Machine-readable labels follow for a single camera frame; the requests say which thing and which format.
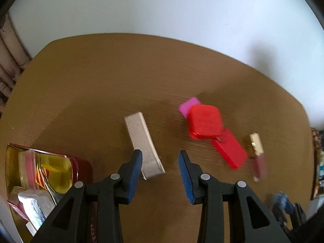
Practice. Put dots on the small clear pink box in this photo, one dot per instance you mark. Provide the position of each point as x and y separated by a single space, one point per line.
26 169

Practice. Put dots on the clear plastic box blue label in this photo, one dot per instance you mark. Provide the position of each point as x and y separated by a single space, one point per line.
35 205

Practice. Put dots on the red square case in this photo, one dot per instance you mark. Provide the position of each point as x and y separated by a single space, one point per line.
205 121

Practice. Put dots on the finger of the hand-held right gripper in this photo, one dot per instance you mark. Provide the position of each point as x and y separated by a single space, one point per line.
283 200

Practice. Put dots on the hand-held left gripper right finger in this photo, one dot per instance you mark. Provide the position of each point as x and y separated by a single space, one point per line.
187 179

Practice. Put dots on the pale ribbed rectangular case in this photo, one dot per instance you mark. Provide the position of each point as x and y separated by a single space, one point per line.
141 136

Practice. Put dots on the red flat rectangular box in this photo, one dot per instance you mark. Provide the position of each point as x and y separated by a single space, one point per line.
230 149

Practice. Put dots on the pink flat block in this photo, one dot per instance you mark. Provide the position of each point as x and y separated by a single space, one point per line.
187 106

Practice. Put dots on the red tin box gold inside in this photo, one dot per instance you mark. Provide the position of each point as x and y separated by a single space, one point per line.
59 174

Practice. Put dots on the beige curtain with leaf print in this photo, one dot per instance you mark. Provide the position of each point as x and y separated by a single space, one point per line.
10 55

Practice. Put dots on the lip gloss with gold cap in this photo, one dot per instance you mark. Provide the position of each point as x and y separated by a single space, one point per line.
257 151

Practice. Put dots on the colourful patterned item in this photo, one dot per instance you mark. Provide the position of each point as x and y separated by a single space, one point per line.
319 162

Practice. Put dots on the small orange striped packet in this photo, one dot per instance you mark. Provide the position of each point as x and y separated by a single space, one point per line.
38 178

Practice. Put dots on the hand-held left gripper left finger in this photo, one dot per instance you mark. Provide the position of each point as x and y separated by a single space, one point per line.
133 177

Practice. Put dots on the small white block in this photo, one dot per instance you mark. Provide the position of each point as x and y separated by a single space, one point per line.
31 229

